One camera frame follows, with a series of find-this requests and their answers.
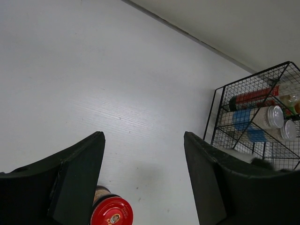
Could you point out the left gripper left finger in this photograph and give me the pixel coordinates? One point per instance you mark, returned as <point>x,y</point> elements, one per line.
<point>57,190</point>

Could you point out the blue-band silver-top shaker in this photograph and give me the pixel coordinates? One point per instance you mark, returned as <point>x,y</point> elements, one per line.
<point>269,117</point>
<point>287,133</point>

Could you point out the tall red-label sauce bottle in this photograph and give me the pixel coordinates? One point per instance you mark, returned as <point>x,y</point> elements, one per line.
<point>254,99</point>

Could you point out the red-lid sauce jar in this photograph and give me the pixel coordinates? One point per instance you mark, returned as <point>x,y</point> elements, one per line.
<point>110,209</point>

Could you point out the green-label chili sauce bottle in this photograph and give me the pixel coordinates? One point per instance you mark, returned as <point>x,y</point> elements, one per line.
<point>291,104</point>

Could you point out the black-cap white spice bottle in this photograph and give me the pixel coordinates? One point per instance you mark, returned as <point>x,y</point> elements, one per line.
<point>250,159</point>

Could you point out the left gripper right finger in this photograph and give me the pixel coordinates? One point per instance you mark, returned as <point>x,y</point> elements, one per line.
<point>228,191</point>

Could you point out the black wire basket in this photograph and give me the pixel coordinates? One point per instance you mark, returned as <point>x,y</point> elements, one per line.
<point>283,155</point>

